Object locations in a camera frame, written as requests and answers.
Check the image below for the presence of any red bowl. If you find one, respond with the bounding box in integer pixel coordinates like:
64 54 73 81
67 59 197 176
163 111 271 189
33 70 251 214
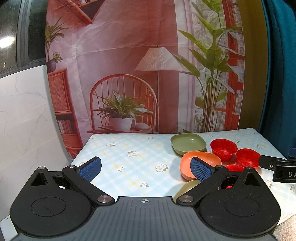
210 138 238 162
220 165 244 190
236 148 261 168

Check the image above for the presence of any light green square plate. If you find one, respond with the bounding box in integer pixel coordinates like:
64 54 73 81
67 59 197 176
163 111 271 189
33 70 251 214
173 179 201 202

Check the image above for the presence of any orange square plate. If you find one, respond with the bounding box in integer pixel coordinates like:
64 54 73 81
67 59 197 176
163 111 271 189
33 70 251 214
180 151 222 181

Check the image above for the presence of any dark green square plate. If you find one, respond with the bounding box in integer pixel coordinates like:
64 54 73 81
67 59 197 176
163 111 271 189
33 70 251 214
171 133 207 156

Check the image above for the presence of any teal curtain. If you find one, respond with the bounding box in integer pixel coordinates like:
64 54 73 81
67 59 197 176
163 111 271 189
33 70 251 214
259 1 295 158

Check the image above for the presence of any printed room scene backdrop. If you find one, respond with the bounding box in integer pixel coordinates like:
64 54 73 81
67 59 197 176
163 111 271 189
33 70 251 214
45 1 245 159

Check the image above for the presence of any dark window frame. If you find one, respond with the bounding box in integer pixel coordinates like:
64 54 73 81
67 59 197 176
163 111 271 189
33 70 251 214
1 0 48 78

